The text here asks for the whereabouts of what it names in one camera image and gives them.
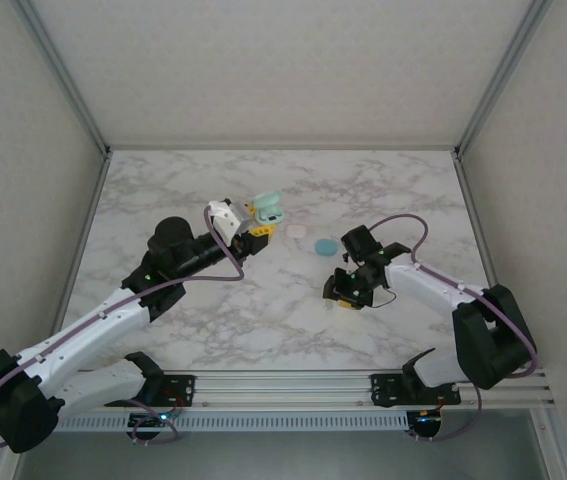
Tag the aluminium back edge rail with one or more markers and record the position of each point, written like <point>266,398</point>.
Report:
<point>283,148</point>

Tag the white earbud charging case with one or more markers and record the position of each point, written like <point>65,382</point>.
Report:
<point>295,231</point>

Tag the aluminium side edge rail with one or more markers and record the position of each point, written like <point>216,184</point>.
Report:
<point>87,220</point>
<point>476,220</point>

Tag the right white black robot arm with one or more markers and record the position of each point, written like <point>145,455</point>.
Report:
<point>428,280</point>

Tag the mint green earbud charging case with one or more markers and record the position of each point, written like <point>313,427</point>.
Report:
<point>268,207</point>

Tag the blue earbud charging case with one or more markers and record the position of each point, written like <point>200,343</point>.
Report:
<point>326,248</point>

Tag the aluminium frame post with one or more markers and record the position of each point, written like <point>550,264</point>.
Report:
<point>67,80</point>
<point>499,80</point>

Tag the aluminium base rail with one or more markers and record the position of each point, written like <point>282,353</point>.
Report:
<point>283,387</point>

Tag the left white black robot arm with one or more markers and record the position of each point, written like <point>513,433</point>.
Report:
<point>88,330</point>

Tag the small electronics board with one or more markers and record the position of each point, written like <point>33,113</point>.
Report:
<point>428,425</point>
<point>145,422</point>

